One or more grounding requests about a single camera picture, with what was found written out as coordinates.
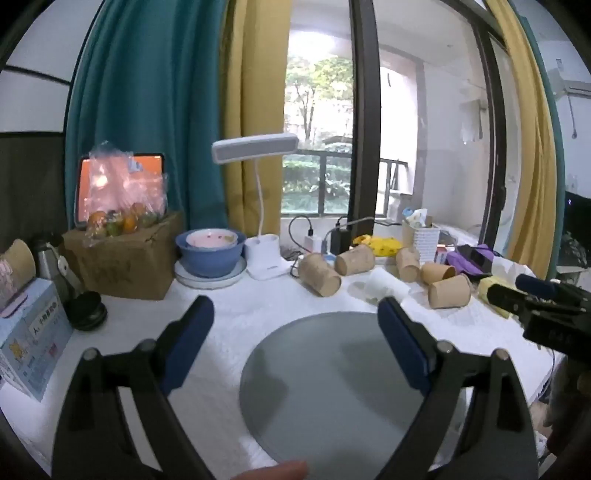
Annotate brown paper cup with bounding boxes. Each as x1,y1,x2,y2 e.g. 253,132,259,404
419,261,457,285
334,244,376,277
396,247,421,282
427,274,472,309
298,253,343,297

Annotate white plate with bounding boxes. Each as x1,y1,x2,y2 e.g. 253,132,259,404
174,257,247,290

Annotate yellow bananas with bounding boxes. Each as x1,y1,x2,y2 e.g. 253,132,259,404
353,234,403,257

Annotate person's left hand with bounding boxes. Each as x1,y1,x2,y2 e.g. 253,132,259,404
229,460,309,480

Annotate round grey mat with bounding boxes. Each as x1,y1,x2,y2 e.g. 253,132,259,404
239,311,437,476

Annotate yellow packet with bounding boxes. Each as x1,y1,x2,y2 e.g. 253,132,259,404
478,276,511,320

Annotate brown printed cup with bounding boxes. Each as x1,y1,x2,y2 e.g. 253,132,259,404
0,239,37,301

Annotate white paper cup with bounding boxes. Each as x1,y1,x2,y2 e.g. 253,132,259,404
363,268,411,306

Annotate blue printed box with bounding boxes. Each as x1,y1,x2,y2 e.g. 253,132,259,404
0,278,75,401

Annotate black round lid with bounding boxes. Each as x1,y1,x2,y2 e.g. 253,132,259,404
67,291,109,332

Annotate blue bowl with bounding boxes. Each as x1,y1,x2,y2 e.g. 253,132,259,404
175,229,246,278

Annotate white tablecloth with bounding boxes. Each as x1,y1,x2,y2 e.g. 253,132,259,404
0,249,566,480

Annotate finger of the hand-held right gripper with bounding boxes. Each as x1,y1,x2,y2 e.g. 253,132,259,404
515,274,566,302
486,283,532,319

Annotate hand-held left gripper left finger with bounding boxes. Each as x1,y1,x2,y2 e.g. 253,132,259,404
51,295,218,480

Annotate cardboard box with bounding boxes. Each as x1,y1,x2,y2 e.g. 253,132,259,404
62,211,185,301

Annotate dark monitor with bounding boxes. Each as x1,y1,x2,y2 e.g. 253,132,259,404
556,190,591,268

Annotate steel bottle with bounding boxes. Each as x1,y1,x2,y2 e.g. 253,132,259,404
30,234,79,301

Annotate tablet with orange screen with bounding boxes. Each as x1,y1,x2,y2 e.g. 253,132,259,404
74,153,167,230

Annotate dark window frame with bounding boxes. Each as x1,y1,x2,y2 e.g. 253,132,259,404
346,0,382,221

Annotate pink bowl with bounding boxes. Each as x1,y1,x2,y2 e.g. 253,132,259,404
185,228,239,250

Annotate black power bank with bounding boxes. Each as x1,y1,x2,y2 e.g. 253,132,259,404
329,228,352,256

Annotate plastic bag of fruit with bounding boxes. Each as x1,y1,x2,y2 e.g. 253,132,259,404
84,141,170,239

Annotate purple pouch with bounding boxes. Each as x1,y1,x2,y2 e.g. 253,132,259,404
445,244,496,278

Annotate yellow curtain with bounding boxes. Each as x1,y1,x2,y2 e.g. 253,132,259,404
485,0,561,278
222,0,293,241

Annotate white pen holder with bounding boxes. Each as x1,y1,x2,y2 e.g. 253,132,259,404
402,209,440,266

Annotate white air conditioner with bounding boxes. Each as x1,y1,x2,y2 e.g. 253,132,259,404
554,78,591,100

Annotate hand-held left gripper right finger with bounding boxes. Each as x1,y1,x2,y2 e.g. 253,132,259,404
377,296,539,480

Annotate black cable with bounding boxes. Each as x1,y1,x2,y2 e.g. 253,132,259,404
279,215,319,278

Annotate person's right forearm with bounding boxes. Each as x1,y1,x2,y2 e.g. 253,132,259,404
545,357,591,467

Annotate white desk lamp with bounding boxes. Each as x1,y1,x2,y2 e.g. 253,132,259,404
211,133,298,281

